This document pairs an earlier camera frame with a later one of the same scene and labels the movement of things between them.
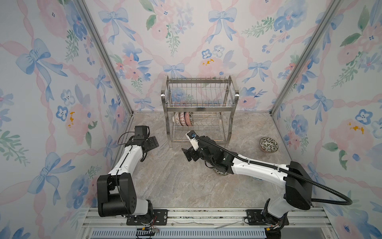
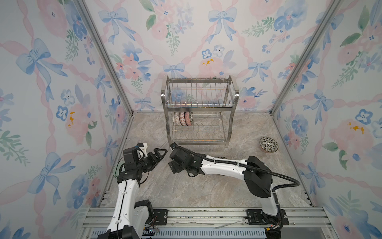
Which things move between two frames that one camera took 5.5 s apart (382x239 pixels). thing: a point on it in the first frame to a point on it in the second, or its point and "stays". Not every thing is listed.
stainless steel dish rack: (203, 104) stays
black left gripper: (152, 142) to (153, 160)
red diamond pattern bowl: (182, 118) stays
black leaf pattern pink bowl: (268, 144) stays
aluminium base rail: (303, 223) stays
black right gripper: (187, 155) to (187, 155)
